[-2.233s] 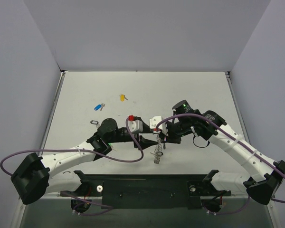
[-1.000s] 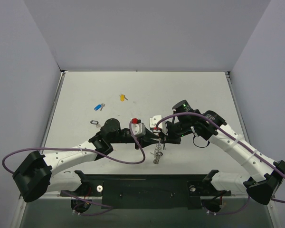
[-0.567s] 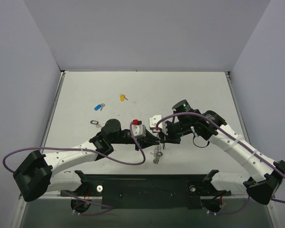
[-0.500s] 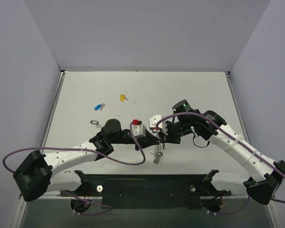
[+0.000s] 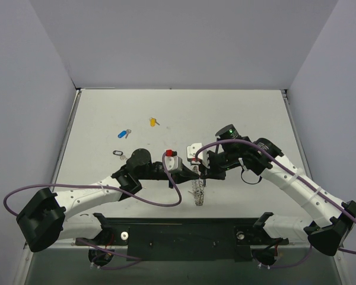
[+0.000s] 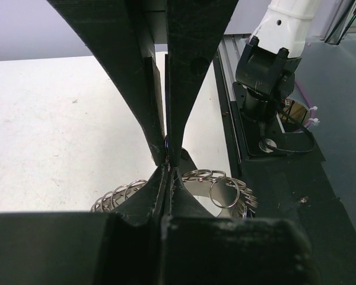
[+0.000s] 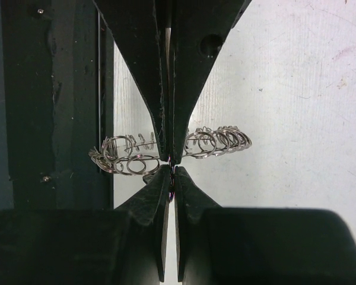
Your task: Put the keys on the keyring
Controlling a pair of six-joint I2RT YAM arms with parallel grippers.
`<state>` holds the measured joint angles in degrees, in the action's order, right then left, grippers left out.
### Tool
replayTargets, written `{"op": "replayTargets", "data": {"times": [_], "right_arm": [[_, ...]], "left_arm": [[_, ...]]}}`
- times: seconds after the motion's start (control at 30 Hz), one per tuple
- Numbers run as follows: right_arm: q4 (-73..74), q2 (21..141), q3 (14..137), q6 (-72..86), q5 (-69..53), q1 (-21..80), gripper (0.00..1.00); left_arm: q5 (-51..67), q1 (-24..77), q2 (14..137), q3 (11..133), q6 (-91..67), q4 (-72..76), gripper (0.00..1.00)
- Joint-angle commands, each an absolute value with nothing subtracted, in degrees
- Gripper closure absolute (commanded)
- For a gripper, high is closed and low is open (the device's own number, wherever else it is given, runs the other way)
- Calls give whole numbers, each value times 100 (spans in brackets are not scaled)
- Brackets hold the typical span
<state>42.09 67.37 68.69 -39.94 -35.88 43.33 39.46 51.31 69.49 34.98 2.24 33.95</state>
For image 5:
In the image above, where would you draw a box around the metal key organizer disc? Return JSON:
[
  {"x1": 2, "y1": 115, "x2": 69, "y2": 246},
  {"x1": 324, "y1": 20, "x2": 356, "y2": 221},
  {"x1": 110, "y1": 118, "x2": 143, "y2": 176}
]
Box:
[{"x1": 191, "y1": 178, "x2": 206, "y2": 207}]

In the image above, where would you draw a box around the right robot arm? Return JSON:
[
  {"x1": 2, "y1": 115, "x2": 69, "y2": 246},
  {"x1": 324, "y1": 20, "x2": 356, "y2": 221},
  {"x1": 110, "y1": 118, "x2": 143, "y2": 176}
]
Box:
[{"x1": 187, "y1": 125, "x2": 356, "y2": 256}]

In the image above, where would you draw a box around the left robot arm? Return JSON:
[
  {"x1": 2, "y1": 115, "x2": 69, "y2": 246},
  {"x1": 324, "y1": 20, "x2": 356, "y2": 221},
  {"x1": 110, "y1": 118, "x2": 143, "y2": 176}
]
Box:
[{"x1": 16, "y1": 148, "x2": 199, "y2": 252}]

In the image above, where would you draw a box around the yellow tag key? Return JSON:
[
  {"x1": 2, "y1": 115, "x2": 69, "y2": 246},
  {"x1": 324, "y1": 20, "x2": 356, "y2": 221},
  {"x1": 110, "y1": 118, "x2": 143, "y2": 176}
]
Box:
[{"x1": 149, "y1": 117, "x2": 160, "y2": 127}]

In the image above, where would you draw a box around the blue tag key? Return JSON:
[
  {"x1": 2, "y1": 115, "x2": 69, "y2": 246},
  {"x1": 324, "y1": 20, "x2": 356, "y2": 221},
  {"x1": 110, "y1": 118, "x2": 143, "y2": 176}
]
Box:
[{"x1": 117, "y1": 129, "x2": 132, "y2": 139}]

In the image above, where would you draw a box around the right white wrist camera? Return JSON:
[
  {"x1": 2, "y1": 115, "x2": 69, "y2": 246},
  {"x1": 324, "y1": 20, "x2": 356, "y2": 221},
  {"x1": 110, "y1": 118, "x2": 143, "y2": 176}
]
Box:
[{"x1": 186, "y1": 143, "x2": 209, "y2": 169}]

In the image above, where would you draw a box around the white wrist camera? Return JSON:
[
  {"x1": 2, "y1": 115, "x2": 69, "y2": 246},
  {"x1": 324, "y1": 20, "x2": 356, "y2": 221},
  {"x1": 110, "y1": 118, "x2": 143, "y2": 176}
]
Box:
[
  {"x1": 186, "y1": 143, "x2": 209, "y2": 169},
  {"x1": 163, "y1": 150, "x2": 183, "y2": 174}
]

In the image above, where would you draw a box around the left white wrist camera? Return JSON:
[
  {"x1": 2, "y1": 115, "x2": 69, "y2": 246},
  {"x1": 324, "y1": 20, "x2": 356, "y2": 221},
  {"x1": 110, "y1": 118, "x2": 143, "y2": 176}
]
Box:
[{"x1": 163, "y1": 150, "x2": 183, "y2": 174}]

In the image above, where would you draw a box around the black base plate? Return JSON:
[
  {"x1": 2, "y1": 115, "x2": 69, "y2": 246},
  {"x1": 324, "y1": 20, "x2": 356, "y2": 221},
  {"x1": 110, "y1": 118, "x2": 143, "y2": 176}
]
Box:
[{"x1": 91, "y1": 214, "x2": 278, "y2": 262}]

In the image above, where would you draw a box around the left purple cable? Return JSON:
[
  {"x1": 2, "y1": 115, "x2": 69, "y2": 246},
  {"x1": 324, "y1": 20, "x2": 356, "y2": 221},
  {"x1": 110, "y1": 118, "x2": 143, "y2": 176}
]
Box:
[{"x1": 2, "y1": 154, "x2": 183, "y2": 270}]

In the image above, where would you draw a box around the purple cable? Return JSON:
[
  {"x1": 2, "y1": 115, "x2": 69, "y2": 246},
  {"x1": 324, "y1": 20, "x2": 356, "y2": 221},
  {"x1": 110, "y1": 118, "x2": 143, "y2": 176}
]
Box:
[
  {"x1": 195, "y1": 139, "x2": 356, "y2": 270},
  {"x1": 2, "y1": 154, "x2": 183, "y2": 270}
]

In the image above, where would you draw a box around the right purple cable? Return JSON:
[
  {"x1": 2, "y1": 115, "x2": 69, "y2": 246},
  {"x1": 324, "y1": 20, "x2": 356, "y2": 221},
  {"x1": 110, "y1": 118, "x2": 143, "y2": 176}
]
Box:
[{"x1": 195, "y1": 139, "x2": 356, "y2": 270}]

